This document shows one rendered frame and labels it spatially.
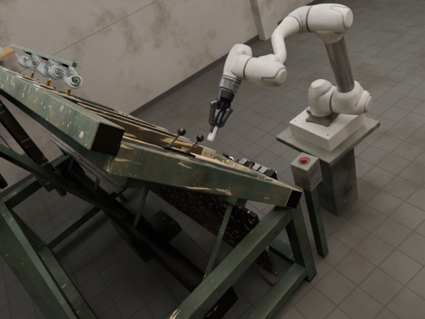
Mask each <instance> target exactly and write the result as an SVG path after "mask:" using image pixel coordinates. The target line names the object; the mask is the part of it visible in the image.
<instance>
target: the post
mask: <svg viewBox="0 0 425 319"><path fill-rule="evenodd" d="M303 190H304V195H305V200H306V204H307V209H308V212H309V218H310V221H311V227H312V232H313V236H314V241H315V244H316V249H317V254H318V255H320V256H322V257H323V258H325V257H326V255H327V254H328V253H329V251H328V245H327V241H326V234H325V230H324V224H323V218H322V214H321V207H320V203H319V197H318V193H317V187H315V188H314V189H313V190H312V191H311V192H310V191H308V190H305V189H303Z"/></svg>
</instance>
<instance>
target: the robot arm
mask: <svg viewBox="0 0 425 319"><path fill-rule="evenodd" d="M352 22H353V13H352V11H351V9H350V8H348V7H346V6H344V5H341V4H318V5H313V6H302V7H299V8H297V9H296V10H294V11H293V12H291V13H290V14H289V15H288V16H287V17H286V18H285V19H284V20H283V21H282V22H281V23H280V25H279V26H278V27H277V28H276V29H275V31H274V32H273V34H272V36H271V43H272V47H273V51H274V55H273V54H269V55H266V56H261V57H258V58H253V57H252V50H251V48H250V47H249V46H247V45H245V44H235V45H234V46H233V47H232V49H231V51H230V53H229V55H228V57H227V59H226V62H225V66H224V71H223V76H222V79H221V81H220V84H219V87H220V88H221V89H220V90H219V92H218V98H217V99H216V100H215V101H213V102H212V101H211V102H210V104H211V109H210V114H209V121H208V122H209V123H210V125H211V127H210V129H209V135H208V138H207V140H209V141H213V140H214V137H215V135H216V134H217V132H218V128H221V127H223V126H224V124H225V123H226V121H227V119H228V117H229V115H230V114H231V113H232V112H233V109H231V107H230V106H231V102H232V101H233V99H234V97H235V94H234V93H237V92H238V90H239V87H240V84H241V82H242V80H248V81H250V82H252V83H254V84H258V85H263V86H266V87H277V86H280V85H281V84H283V83H284V82H285V80H286V78H287V70H286V68H285V66H284V63H285V61H286V48H285V42H284V39H286V38H288V37H291V36H293V35H295V34H297V33H307V32H311V33H316V35H317V36H318V37H319V38H320V39H321V40H322V41H323V42H324V44H325V47H326V51H327V54H328V58H329V61H330V65H331V69H332V72H333V76H334V78H335V82H336V87H335V86H333V85H332V84H331V83H330V82H328V81H327V80H323V79H319V80H316V81H314V82H313V83H312V84H311V86H310V87H309V91H308V102H309V107H310V108H308V109H306V112H307V113H309V114H311V115H310V116H309V117H308V118H306V119H305V121H306V122H311V123H316V124H319V125H323V126H325V127H329V126H330V125H331V123H332V122H333V120H334V119H335V118H336V117H337V116H338V115H339V114H344V115H361V114H364V113H365V112H367V111H369V109H370V107H371V104H372V97H371V95H370V93H368V91H364V90H363V88H362V87H361V86H360V84H359V83H358V82H356V81H355V80H354V78H353V74H352V69H351V66H350V61H349V57H348V52H347V47H346V43H345V38H344V35H345V32H346V31H347V30H348V29H349V28H350V27H351V25H352Z"/></svg>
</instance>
